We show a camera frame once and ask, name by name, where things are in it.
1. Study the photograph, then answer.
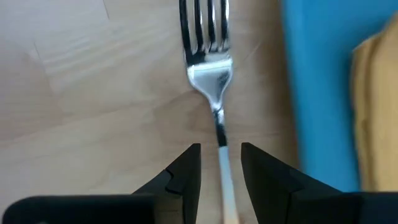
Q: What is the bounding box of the blue plastic tray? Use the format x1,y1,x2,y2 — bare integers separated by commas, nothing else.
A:
280,0,398,193

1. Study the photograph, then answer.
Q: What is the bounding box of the yellow cloth napkin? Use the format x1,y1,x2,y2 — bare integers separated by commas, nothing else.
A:
350,14,398,192

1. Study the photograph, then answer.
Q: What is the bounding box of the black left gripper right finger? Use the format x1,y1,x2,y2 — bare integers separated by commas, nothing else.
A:
241,142,342,224

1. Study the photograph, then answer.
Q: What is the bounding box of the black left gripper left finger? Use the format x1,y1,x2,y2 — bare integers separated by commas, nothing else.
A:
133,142,202,224

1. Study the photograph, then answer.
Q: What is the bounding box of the fork with orange handle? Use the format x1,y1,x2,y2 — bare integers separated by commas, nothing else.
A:
178,0,241,224

